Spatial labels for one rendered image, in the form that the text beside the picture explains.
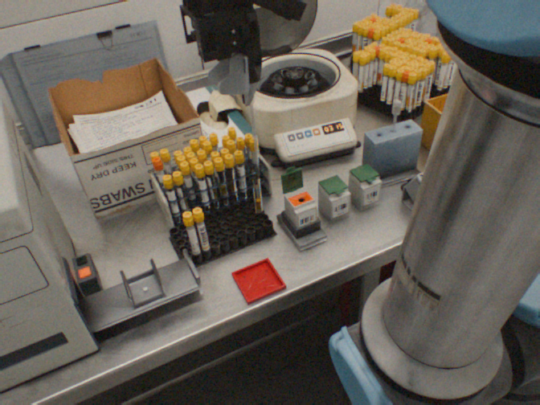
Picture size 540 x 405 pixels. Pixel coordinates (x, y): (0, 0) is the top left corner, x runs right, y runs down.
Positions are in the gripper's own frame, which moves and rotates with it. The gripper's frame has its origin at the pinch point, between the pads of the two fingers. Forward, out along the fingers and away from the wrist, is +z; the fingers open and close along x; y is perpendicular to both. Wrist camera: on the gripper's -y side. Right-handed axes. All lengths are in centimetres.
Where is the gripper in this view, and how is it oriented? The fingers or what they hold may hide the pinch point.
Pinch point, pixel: (249, 95)
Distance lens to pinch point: 76.1
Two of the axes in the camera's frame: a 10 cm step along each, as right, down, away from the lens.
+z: 0.7, 7.3, 6.8
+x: 4.5, 5.8, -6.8
